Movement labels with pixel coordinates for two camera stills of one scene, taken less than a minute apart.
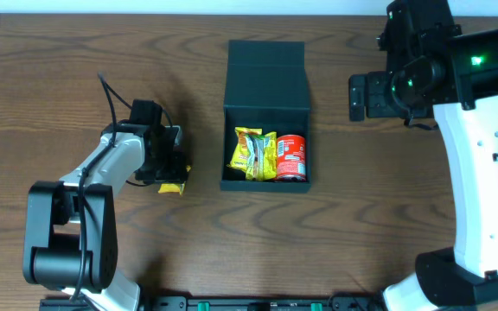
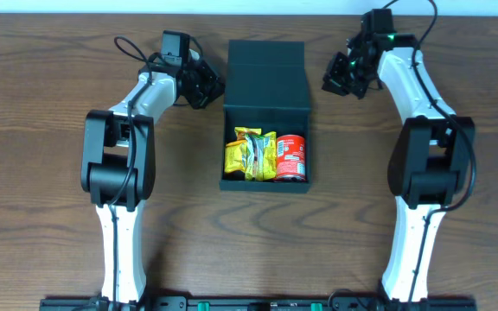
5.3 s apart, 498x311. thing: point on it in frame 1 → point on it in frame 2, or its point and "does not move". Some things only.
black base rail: (236, 303) does not move
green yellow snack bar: (254, 163) does not move
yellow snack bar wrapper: (261, 158) does not move
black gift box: (267, 87) does not move
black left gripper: (171, 164) → (206, 86)
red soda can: (291, 158) does not move
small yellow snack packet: (173, 187) → (235, 155)
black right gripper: (357, 97) → (338, 75)
